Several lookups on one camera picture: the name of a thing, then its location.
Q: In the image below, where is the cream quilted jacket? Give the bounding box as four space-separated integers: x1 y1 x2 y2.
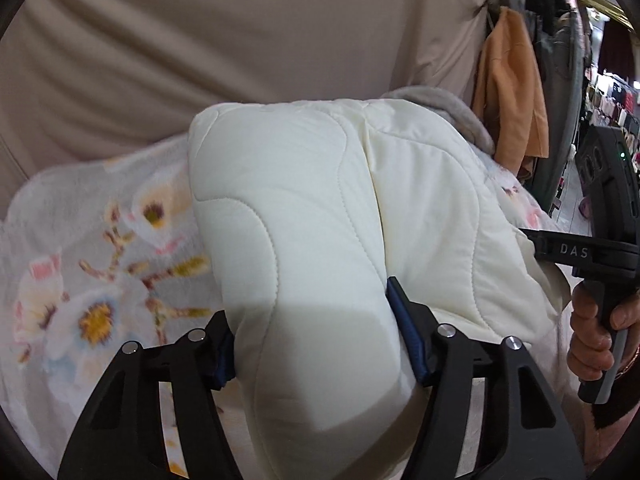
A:
189 100 582 479

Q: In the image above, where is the person's right hand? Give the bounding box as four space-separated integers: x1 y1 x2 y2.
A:
565 282 640 466

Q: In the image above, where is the orange hanging garment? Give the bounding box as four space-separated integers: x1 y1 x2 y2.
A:
472 6 549 181

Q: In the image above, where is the grey floral bed blanket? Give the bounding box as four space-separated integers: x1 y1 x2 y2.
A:
0 84 561 480

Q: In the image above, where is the grey hanging garment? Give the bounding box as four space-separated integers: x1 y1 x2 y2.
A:
525 11 584 214

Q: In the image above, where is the beige curtain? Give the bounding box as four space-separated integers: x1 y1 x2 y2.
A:
1 0 486 204

